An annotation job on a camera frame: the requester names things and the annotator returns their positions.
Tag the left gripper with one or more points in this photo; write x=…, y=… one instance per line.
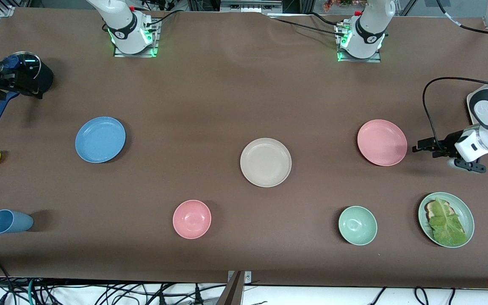
x=449, y=142

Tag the pink plate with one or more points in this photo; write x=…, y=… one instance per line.
x=381, y=142

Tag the blue plate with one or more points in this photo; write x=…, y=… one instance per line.
x=100, y=140

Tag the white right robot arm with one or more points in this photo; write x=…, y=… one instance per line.
x=121, y=25

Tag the black pan with glass lid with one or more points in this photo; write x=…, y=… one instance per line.
x=32, y=63

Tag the toasted bread slice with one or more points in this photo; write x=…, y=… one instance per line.
x=429, y=208

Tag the green plate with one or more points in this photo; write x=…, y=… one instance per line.
x=462, y=209

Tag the green lettuce leaf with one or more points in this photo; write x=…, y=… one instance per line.
x=447, y=231

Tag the green bowl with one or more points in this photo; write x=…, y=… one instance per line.
x=357, y=225

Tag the blue cup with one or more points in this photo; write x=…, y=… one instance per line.
x=9, y=221

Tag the beige plate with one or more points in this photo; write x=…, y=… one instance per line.
x=265, y=162

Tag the orange items behind table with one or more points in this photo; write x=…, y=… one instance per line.
x=337, y=4

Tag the brown table cover cloth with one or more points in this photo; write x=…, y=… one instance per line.
x=227, y=84

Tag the pink bowl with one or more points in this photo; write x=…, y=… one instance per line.
x=192, y=219

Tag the grey box behind table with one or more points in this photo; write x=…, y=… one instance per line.
x=250, y=5

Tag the dark pole under table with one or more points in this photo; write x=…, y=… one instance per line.
x=231, y=292

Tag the aluminium frame profile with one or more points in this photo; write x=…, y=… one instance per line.
x=6, y=10

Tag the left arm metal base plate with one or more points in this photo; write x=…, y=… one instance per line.
x=371, y=60

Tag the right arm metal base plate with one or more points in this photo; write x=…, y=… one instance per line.
x=156, y=38

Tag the metal table edge bracket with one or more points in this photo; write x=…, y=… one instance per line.
x=248, y=277

